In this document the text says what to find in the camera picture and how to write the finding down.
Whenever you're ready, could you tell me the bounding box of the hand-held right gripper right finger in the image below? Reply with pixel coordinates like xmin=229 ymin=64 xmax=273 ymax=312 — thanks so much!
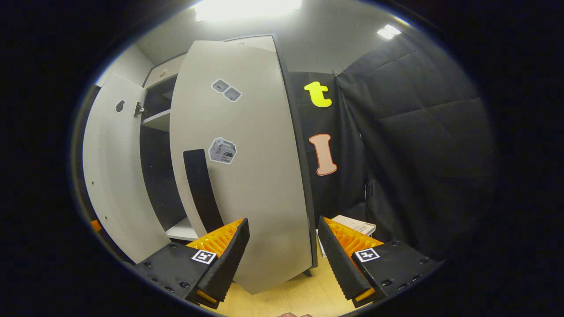
xmin=317 ymin=216 xmax=443 ymax=308

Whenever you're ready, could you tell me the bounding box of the white shoe cabinet door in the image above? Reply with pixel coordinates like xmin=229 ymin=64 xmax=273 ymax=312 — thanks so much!
xmin=170 ymin=40 xmax=314 ymax=295
xmin=82 ymin=73 xmax=171 ymax=264

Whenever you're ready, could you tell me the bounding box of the white shoe cabinet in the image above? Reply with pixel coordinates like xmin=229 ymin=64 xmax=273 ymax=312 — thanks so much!
xmin=140 ymin=34 xmax=319 ymax=278

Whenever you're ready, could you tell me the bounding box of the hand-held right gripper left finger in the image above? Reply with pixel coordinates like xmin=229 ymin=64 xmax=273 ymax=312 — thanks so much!
xmin=134 ymin=217 xmax=250 ymax=309

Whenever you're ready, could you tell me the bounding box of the ceiling light panel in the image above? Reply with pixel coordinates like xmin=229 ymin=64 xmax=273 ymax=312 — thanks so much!
xmin=194 ymin=0 xmax=303 ymax=22
xmin=377 ymin=24 xmax=401 ymax=40

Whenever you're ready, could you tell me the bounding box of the black backdrop cloth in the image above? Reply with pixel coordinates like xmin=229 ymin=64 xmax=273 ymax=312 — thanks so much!
xmin=335 ymin=33 xmax=498 ymax=260
xmin=289 ymin=71 xmax=368 ymax=225

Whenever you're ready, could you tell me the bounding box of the white cabinet drawer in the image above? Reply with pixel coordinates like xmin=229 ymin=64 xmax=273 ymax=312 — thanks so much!
xmin=145 ymin=54 xmax=188 ymax=88

